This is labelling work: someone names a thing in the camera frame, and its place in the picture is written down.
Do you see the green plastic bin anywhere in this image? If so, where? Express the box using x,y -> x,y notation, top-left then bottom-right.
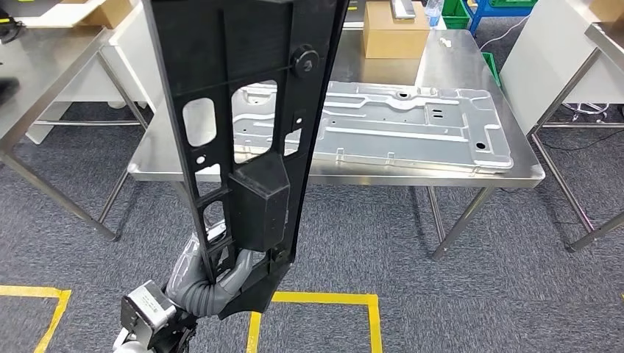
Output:
441,0 -> 472,30
481,51 -> 502,88

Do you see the stamped sheet metal panel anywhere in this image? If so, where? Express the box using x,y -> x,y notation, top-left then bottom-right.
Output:
231,80 -> 514,175

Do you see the grey flat device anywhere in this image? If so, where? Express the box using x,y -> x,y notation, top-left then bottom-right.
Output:
389,0 -> 416,19

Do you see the chrome wheeled chair base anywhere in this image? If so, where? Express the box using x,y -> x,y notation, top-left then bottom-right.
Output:
560,101 -> 611,123

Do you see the yellow floor tape square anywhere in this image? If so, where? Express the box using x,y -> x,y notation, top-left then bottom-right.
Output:
0,285 -> 73,353
246,291 -> 383,353

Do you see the black object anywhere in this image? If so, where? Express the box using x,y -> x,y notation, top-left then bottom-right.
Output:
0,17 -> 25,44

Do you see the clear plastic hand wrap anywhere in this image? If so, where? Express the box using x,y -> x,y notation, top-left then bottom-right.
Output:
166,221 -> 227,298

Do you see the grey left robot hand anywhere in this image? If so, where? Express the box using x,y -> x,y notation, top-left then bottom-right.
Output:
166,221 -> 255,299

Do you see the white flat sheet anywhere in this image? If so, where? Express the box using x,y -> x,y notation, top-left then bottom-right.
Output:
17,0 -> 106,29

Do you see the black plastic panel part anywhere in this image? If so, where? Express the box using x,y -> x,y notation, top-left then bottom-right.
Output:
143,0 -> 351,320

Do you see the blue metal cart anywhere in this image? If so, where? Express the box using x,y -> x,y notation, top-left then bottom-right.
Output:
463,0 -> 537,35

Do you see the clear plastic bottle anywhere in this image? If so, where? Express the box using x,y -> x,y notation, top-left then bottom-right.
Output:
424,0 -> 445,28

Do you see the stainless steel table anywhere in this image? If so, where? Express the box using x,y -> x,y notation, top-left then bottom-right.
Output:
528,21 -> 624,253
0,26 -> 149,242
127,29 -> 546,260

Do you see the brown cardboard box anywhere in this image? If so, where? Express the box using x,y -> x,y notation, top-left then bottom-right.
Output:
362,1 -> 431,60
60,0 -> 135,30
589,0 -> 624,23

